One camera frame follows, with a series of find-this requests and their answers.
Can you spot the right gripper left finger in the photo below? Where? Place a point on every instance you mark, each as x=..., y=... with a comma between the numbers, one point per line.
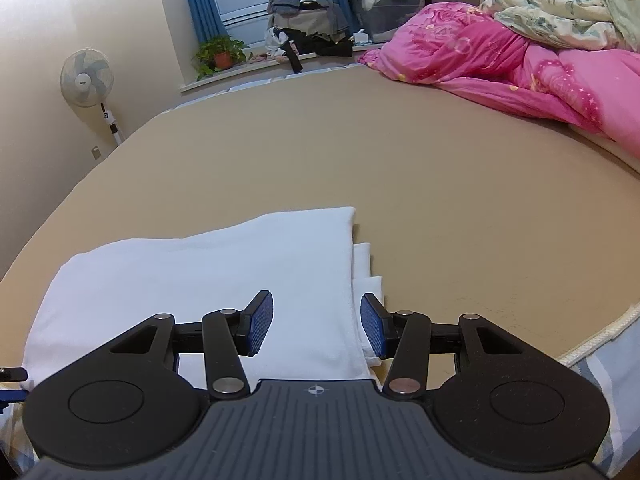
x=143, y=392

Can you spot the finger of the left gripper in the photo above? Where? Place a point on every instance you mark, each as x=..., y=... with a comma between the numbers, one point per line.
x=9, y=396
x=13, y=373

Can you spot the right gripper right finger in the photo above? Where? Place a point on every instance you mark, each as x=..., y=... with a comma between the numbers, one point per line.
x=493, y=397

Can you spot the white t-shirt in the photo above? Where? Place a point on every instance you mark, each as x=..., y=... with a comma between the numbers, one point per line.
x=307, y=260

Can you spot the pile of dark clothes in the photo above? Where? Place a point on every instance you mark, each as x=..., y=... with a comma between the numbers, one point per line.
x=297, y=27

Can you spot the striped blue bed sheet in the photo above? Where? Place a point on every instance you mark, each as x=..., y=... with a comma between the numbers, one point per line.
x=610, y=360

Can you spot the white standing fan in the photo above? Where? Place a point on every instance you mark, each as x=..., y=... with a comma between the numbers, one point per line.
x=86, y=80

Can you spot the potted green plant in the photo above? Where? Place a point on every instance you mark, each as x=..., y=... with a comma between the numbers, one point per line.
x=217, y=54

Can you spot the pink quilt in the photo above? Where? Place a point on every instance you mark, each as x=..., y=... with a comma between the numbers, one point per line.
x=458, y=48

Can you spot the left blue curtain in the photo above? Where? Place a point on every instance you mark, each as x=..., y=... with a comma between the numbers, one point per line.
x=206, y=20

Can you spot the floral white quilt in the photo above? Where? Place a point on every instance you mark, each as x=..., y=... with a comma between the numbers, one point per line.
x=581, y=24

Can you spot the clear plastic storage bin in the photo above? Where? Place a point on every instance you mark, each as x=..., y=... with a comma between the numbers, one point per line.
x=381, y=18

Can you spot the white wall socket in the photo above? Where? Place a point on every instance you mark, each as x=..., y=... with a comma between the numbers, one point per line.
x=95, y=152

